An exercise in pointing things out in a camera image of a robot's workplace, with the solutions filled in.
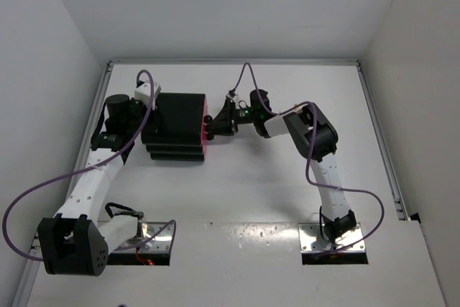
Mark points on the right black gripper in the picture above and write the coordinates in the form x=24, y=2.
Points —
x=223, y=124

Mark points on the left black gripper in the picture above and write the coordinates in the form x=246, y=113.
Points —
x=155, y=116

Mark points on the black drawer cabinet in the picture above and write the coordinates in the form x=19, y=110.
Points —
x=184, y=129

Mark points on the pink top drawer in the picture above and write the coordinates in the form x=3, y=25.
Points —
x=207, y=118

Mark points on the pink bottom drawer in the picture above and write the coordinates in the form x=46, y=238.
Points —
x=207, y=139

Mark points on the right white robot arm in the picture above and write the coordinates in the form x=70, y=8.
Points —
x=314, y=137

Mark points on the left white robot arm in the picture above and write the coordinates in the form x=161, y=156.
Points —
x=72, y=241

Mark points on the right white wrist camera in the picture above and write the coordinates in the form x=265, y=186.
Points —
x=233, y=96

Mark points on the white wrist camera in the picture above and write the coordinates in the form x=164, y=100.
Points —
x=233, y=96
x=147, y=94

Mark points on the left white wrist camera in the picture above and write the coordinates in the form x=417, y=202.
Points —
x=147, y=94

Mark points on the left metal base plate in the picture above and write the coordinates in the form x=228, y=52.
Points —
x=151, y=237

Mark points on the metal base plate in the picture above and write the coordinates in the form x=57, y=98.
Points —
x=151, y=237
x=311, y=241

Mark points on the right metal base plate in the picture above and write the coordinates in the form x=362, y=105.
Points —
x=311, y=241

